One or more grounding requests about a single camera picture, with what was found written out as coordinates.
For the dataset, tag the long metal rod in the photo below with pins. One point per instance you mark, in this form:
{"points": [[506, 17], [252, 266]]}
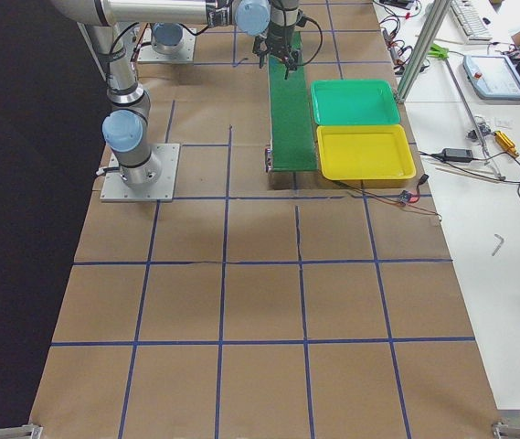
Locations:
{"points": [[475, 125]]}

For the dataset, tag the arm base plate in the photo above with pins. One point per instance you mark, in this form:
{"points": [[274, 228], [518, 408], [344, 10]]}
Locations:
{"points": [[155, 180], [181, 53]]}

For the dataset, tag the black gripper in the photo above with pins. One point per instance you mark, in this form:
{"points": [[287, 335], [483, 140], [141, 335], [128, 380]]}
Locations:
{"points": [[279, 37]]}

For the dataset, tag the white keyboard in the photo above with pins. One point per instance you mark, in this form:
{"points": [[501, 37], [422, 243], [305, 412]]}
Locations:
{"points": [[467, 19]]}

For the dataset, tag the green plastic clip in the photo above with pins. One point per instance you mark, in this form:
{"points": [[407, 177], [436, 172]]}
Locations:
{"points": [[438, 52]]}

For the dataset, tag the green plastic tray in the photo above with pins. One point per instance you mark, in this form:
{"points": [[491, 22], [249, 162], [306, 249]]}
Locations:
{"points": [[354, 102]]}

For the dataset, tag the black power adapter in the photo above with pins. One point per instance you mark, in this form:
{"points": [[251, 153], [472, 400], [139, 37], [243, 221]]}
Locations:
{"points": [[457, 155]]}

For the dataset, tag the robot teach pendant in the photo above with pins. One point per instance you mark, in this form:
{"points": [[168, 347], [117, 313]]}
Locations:
{"points": [[492, 77]]}

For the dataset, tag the yellow plastic tray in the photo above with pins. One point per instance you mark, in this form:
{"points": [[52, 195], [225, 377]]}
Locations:
{"points": [[365, 152]]}

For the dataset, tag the aluminium frame post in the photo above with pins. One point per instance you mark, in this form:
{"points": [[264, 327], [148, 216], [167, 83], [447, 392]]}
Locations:
{"points": [[426, 37]]}

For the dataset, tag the green conveyor belt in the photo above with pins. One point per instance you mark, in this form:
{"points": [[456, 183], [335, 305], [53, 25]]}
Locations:
{"points": [[292, 146]]}

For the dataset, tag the gold resistor block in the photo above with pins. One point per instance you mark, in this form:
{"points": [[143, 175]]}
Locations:
{"points": [[505, 143]]}

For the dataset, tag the small motor controller board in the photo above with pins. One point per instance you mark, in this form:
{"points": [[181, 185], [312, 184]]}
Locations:
{"points": [[404, 198]]}

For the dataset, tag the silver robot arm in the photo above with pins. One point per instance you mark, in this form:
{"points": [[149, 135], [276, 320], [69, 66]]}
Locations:
{"points": [[125, 129], [272, 23]]}

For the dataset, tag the silver allen key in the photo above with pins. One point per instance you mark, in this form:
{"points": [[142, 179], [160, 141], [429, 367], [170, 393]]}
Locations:
{"points": [[499, 244]]}

